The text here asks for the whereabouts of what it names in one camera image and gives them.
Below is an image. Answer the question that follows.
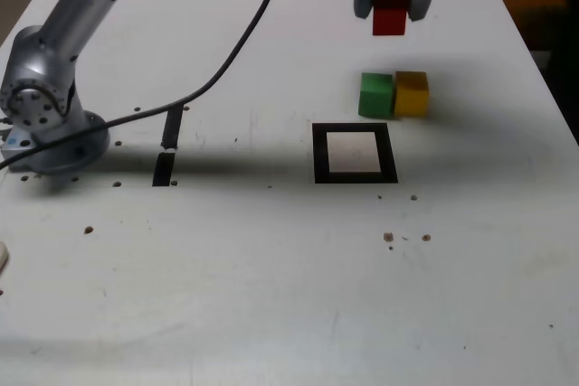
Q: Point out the black tape square outline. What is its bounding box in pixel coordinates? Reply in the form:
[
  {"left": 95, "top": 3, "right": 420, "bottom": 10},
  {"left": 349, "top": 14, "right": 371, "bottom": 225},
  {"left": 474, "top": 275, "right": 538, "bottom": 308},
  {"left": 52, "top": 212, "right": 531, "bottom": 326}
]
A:
[{"left": 311, "top": 122, "right": 399, "bottom": 185}]

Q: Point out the red cube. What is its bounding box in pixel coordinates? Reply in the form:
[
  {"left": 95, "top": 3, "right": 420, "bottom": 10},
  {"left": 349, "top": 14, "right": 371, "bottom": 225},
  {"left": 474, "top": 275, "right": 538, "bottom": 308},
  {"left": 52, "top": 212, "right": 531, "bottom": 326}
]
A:
[{"left": 371, "top": 0, "right": 410, "bottom": 37}]

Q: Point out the yellow cube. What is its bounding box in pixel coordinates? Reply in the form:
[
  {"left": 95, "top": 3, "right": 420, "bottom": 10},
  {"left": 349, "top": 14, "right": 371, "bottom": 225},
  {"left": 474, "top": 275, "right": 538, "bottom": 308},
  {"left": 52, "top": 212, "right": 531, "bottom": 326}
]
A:
[{"left": 392, "top": 71, "right": 430, "bottom": 118}]

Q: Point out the green cube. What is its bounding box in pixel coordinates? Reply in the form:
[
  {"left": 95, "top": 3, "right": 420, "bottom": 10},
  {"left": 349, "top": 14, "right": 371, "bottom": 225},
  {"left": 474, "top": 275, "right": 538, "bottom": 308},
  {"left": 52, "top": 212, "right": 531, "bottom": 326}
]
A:
[{"left": 357, "top": 71, "right": 394, "bottom": 118}]

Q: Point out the black tape strip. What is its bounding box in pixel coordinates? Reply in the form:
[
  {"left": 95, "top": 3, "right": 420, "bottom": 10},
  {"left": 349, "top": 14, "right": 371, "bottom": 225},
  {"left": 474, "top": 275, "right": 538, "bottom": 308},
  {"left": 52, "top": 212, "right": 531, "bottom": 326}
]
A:
[{"left": 151, "top": 105, "right": 185, "bottom": 188}]

